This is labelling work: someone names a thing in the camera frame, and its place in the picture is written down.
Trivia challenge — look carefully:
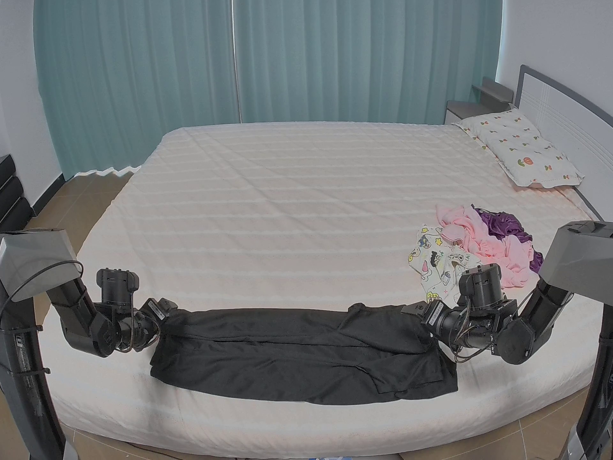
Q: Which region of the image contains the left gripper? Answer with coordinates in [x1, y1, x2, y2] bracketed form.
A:
[139, 297, 182, 334]

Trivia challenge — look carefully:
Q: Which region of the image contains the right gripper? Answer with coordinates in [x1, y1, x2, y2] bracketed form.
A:
[401, 300, 453, 339]

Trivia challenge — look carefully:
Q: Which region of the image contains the black T-shirt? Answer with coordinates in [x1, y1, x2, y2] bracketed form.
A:
[150, 303, 459, 406]

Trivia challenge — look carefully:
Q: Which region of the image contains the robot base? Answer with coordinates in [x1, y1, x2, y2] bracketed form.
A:
[239, 454, 403, 460]

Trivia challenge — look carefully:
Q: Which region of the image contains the bed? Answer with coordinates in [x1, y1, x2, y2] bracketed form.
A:
[36, 64, 613, 454]

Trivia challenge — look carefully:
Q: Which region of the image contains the white printed pyjama garment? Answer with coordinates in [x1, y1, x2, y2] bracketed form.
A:
[408, 225, 489, 308]

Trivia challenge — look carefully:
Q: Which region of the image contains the pink garment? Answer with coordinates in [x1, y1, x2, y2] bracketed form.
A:
[435, 204, 534, 288]

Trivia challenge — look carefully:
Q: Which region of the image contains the purple garment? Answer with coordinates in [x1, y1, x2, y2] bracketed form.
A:
[472, 204, 544, 274]

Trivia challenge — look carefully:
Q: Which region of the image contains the black chest of drawers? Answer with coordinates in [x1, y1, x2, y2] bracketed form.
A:
[0, 155, 34, 224]

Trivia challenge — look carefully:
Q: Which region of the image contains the white printed pillow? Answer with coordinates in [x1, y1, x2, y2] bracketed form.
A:
[451, 108, 585, 189]

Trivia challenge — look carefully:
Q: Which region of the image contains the grey bedside table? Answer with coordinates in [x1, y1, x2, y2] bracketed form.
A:
[445, 77, 514, 124]

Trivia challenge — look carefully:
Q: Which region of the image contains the blue-green curtain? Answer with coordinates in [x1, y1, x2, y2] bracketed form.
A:
[34, 0, 240, 181]
[232, 0, 503, 124]

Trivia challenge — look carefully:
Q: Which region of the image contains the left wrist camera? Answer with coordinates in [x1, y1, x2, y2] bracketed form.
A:
[96, 268, 140, 308]

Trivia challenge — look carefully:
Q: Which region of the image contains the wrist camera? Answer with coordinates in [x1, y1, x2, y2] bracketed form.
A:
[96, 268, 140, 308]
[459, 264, 503, 312]

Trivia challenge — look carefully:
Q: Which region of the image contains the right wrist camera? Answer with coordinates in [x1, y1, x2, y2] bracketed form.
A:
[459, 264, 503, 312]

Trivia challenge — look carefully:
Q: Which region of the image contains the black cable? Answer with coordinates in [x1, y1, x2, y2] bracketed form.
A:
[10, 261, 83, 301]

